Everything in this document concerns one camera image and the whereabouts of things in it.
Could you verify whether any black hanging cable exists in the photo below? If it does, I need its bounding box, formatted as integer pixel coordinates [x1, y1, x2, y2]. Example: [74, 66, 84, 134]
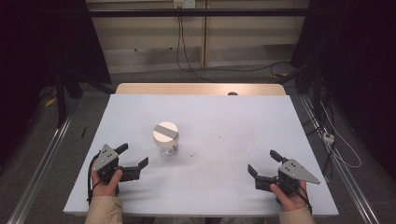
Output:
[176, 6, 292, 84]

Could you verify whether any black metal stand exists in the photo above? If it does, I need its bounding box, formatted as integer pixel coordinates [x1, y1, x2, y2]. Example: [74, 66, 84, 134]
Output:
[52, 62, 116, 129]
[275, 59, 328, 132]

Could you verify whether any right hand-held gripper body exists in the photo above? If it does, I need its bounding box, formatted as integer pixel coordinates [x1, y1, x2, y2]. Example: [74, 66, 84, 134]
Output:
[263, 158, 321, 198]

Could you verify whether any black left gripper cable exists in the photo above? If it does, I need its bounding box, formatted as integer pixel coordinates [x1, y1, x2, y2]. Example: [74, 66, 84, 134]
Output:
[86, 154, 103, 206]

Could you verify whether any black horizontal bar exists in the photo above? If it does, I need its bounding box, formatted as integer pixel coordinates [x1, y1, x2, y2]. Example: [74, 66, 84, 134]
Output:
[87, 7, 311, 18]

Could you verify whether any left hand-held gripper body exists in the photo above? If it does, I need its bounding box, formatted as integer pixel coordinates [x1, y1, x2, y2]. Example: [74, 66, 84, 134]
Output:
[92, 144, 133, 191]

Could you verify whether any white wall socket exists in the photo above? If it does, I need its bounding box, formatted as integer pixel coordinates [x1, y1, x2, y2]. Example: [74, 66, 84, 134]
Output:
[173, 0, 197, 9]

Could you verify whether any metal floor rail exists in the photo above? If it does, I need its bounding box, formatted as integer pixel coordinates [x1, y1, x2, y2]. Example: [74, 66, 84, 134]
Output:
[6, 108, 78, 224]
[298, 92, 381, 224]

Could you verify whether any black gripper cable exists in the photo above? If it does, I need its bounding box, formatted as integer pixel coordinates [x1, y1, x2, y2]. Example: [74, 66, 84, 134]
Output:
[295, 186, 313, 216]
[86, 154, 103, 206]

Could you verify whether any black curtain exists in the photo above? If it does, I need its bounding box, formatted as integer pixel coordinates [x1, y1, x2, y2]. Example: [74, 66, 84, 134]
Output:
[289, 0, 396, 180]
[0, 0, 112, 175]

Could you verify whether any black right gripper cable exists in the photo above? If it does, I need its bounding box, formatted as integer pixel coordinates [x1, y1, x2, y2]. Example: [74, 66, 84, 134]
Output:
[295, 186, 313, 216]

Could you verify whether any person's left hand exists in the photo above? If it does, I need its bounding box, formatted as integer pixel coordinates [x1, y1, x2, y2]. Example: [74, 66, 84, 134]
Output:
[91, 167, 123, 198]

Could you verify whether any person's right hand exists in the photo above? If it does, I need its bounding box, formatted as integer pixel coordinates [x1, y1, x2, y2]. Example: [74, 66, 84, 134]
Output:
[269, 179, 308, 213]

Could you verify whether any white cable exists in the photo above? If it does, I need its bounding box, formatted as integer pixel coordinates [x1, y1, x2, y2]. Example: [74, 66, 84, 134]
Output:
[319, 101, 362, 170]

